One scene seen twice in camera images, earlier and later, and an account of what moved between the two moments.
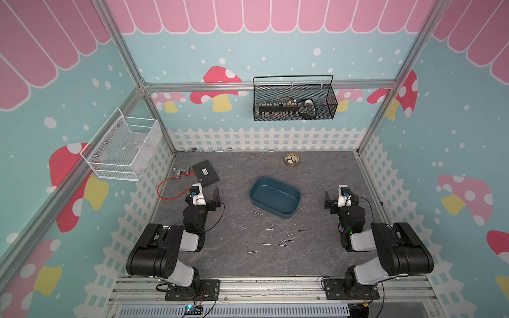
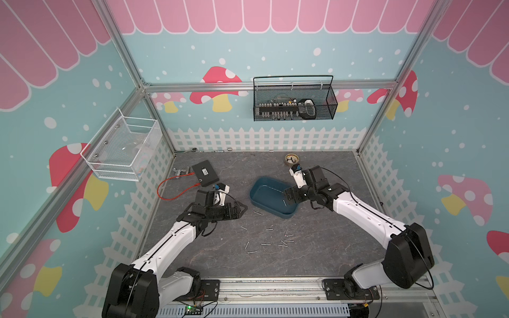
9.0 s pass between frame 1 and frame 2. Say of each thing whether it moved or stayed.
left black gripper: moved
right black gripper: moved
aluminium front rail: stayed
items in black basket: stayed
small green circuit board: stayed
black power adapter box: stayed
